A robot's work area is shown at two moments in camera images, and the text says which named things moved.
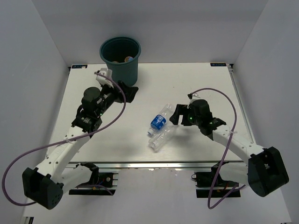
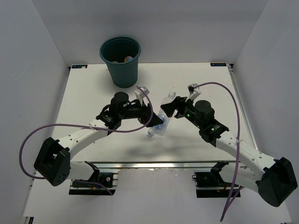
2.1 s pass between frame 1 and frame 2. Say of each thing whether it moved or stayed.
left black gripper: moved
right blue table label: stayed
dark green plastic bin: stayed
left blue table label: stayed
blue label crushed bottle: stayed
